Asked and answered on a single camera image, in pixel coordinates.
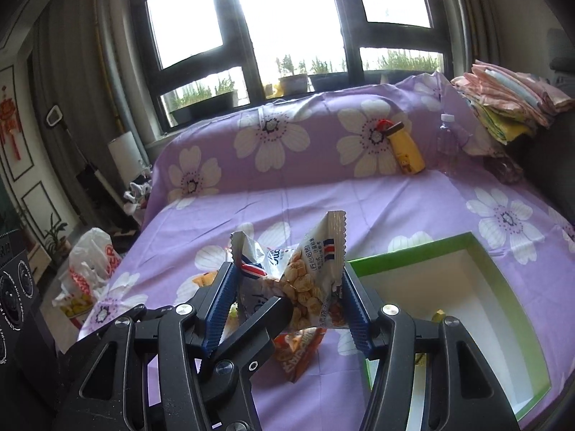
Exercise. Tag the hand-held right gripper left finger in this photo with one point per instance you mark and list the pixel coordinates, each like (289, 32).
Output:
(220, 307)

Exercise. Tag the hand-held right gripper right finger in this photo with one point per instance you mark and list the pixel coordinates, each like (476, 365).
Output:
(355, 321)

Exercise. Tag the yellow snack packet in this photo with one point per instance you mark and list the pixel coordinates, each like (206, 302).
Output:
(204, 279)

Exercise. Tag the white bean snack packet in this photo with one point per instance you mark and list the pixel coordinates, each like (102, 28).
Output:
(301, 278)

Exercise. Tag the green box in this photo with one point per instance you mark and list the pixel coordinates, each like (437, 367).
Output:
(489, 305)

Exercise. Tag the orange snack packet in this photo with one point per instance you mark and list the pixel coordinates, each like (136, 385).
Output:
(294, 351)

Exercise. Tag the small yellow snack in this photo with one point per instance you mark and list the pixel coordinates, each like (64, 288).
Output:
(438, 314)

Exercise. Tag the purple floral bedsheet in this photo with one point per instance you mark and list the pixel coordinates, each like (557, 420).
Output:
(382, 215)

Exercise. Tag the white and red plastic bag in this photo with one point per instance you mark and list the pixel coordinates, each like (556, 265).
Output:
(90, 274)

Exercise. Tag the yellow bottle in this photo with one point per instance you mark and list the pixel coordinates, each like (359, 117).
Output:
(408, 153)

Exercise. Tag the potted green plant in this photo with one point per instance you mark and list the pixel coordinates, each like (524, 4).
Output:
(55, 239)

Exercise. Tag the white cylinder lamp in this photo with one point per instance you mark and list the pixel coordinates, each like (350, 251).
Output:
(125, 152)

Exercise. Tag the clear plastic water bottle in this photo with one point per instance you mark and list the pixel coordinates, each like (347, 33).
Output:
(449, 143)

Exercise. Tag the long dark planter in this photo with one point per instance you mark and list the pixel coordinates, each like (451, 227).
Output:
(204, 106)

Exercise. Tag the black speaker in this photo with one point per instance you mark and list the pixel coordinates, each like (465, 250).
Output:
(13, 296)

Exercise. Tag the white plant pot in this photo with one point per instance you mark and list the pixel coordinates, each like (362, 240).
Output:
(293, 84)

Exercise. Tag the black framed window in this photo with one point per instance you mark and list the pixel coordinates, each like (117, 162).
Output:
(245, 45)

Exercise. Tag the stack of folded cloths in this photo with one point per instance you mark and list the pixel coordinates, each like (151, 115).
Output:
(507, 94)

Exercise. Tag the grey curtain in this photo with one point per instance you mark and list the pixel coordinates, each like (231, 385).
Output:
(63, 63)

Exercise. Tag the white wall hook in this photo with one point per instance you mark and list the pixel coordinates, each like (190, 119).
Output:
(55, 116)

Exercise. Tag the red knot wall decoration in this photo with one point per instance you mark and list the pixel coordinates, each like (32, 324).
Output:
(9, 116)

